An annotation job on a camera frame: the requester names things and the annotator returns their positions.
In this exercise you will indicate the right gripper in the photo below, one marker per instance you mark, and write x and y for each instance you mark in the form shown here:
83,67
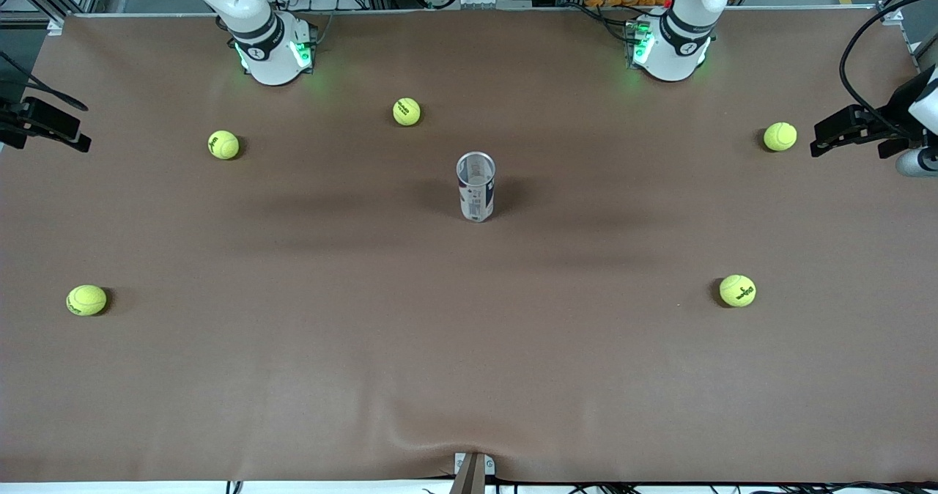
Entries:
15,117

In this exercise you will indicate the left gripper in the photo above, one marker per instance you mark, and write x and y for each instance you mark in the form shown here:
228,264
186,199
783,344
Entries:
891,110

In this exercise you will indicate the white blue tennis ball can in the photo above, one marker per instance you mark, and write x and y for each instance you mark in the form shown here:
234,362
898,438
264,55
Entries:
476,197

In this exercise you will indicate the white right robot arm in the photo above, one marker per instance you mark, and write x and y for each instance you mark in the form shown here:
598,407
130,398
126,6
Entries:
271,61

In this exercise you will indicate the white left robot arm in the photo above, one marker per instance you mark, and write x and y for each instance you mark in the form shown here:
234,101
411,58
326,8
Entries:
674,58

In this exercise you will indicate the yellow tennis ball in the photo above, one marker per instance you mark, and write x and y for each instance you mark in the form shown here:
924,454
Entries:
223,144
86,300
407,111
780,136
737,290

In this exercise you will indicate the brown table mat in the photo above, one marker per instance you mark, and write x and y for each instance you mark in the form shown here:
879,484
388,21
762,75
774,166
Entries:
469,333

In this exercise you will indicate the grey metal bracket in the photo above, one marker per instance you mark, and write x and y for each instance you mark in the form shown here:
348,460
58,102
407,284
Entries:
473,476

